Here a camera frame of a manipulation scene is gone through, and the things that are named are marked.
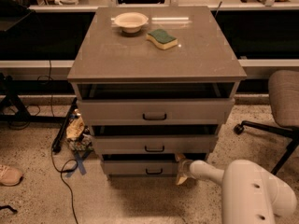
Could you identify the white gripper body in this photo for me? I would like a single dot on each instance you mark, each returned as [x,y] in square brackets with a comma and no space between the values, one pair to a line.
[186,168]

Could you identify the grey bottom drawer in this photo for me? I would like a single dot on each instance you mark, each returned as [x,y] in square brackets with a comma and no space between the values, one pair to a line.
[139,167]

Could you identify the grey drawer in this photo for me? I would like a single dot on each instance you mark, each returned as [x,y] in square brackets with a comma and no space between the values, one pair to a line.
[154,144]
[139,167]
[155,112]

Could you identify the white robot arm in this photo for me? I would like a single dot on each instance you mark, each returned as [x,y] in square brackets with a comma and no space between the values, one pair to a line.
[249,193]

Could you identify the grey middle drawer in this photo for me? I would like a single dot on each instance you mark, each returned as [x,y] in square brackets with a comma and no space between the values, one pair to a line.
[154,144]

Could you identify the grey drawer cabinet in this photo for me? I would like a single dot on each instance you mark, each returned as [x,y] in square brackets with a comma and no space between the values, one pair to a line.
[113,66]

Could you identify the grey top drawer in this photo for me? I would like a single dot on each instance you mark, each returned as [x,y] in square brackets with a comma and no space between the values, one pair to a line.
[155,112]

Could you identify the bag of snacks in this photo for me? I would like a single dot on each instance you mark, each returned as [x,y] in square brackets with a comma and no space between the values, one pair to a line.
[78,135]

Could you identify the black power strip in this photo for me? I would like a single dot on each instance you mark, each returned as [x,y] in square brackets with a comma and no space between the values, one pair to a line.
[56,144]

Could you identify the green yellow sponge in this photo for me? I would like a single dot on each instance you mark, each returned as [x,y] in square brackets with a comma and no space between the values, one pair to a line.
[162,39]

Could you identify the grey office chair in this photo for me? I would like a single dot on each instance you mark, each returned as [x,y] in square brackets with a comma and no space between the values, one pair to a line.
[283,88]

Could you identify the white paper bowl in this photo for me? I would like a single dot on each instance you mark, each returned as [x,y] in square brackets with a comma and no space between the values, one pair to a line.
[131,22]

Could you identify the pink sneaker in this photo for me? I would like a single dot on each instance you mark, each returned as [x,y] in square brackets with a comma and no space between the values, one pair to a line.
[10,176]

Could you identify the black desk leg stand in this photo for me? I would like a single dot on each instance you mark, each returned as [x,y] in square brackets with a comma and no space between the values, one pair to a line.
[22,114]

